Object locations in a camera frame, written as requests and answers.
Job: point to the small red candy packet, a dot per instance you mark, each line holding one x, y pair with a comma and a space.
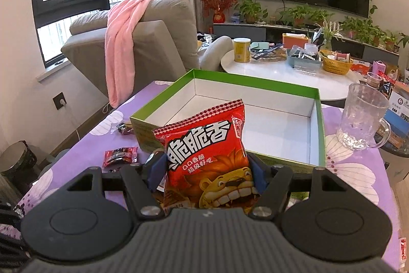
121, 156

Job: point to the clear glass mug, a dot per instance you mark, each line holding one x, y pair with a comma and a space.
362, 124

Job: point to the red flower arrangement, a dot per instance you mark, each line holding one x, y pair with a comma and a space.
218, 7

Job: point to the red lion snack bag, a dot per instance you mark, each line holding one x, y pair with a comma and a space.
207, 163

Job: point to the orange tissue box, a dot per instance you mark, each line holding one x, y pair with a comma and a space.
291, 39

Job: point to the pink towel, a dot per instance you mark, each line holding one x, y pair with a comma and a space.
119, 57

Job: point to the dark red-black snack packet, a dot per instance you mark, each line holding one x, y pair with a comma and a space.
123, 128

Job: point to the blue-grey tray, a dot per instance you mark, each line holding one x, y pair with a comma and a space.
309, 65

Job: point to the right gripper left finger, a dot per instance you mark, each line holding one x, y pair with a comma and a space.
140, 182

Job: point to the wall power socket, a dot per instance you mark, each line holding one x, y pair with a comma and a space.
59, 101

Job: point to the white blue carton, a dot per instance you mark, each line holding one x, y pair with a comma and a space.
397, 113

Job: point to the pink box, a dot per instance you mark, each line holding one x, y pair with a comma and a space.
378, 67

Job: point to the green cardboard box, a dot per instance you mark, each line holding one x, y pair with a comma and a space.
277, 121

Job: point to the yellow canister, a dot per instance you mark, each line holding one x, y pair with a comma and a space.
241, 49

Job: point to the purple floral tablecloth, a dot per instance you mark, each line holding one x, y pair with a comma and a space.
363, 170

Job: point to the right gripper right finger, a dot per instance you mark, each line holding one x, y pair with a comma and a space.
273, 184

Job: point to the white round coffee table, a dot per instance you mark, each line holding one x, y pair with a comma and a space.
332, 87

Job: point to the yellow woven basket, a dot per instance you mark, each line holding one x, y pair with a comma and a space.
338, 67

